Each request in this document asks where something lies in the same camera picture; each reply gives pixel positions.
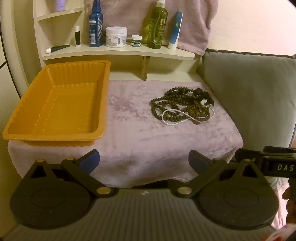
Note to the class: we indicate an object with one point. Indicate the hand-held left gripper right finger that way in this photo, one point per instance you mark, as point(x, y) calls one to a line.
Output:
point(196, 160)

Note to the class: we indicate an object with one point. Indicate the green spray bottle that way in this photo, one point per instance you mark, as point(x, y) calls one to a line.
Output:
point(156, 30)

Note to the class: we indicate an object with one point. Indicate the pale patterned cloth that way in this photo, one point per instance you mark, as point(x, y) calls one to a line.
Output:
point(278, 187)

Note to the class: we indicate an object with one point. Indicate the blue spray bottle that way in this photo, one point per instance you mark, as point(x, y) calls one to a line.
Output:
point(95, 30)

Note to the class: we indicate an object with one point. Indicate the pale pink table towel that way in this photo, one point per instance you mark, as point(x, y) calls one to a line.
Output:
point(138, 139)

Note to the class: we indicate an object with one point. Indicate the lip balm stick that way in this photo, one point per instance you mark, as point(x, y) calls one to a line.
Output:
point(77, 37)

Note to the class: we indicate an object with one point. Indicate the orange plastic tray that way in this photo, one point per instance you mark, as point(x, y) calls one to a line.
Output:
point(57, 104)

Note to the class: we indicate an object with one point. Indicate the purple tube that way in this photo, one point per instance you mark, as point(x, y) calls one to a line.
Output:
point(60, 4)

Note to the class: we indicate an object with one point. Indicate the black tube with white cap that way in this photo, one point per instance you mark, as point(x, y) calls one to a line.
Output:
point(59, 48)

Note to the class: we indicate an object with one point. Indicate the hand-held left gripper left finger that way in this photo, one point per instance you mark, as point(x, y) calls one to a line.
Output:
point(92, 158)

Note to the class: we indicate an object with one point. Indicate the blue and white tube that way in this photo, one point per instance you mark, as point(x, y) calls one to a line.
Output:
point(175, 32)

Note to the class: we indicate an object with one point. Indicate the person's right hand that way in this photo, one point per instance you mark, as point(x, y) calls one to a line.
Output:
point(290, 197)

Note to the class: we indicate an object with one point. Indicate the grey cushion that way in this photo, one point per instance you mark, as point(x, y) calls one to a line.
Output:
point(254, 92)

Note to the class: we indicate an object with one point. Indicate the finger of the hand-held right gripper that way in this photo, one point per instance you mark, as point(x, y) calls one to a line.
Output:
point(248, 154)

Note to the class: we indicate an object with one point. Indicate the cream wooden shelf unit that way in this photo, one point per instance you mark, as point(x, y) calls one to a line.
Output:
point(115, 54)

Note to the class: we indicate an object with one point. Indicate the silver bangle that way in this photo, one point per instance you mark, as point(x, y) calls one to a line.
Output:
point(205, 103)

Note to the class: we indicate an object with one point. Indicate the small green label jar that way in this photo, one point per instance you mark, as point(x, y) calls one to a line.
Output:
point(136, 41)

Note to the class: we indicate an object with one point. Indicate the hanging pink towel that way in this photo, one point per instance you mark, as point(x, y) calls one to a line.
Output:
point(196, 23)

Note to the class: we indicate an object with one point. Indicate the white cream jar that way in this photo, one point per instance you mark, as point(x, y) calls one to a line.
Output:
point(116, 37)

